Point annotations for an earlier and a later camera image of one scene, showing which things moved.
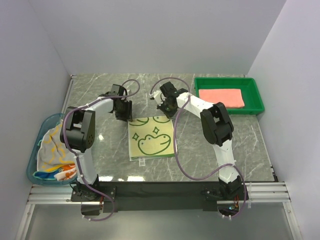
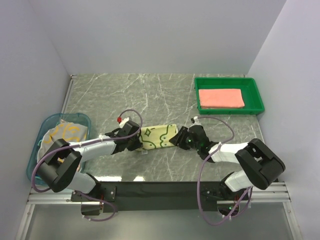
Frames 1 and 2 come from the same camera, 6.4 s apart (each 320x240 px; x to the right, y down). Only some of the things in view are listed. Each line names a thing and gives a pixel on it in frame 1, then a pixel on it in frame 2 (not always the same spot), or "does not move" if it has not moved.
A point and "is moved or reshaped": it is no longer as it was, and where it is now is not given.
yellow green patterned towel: [150, 137] is moved or reshaped
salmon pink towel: [230, 98] does not move
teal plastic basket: [32, 160] does not move
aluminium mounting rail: [256, 193] does not move
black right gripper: [160, 106] to [178, 139]
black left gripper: [128, 114] to [138, 144]
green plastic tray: [253, 103] does not move
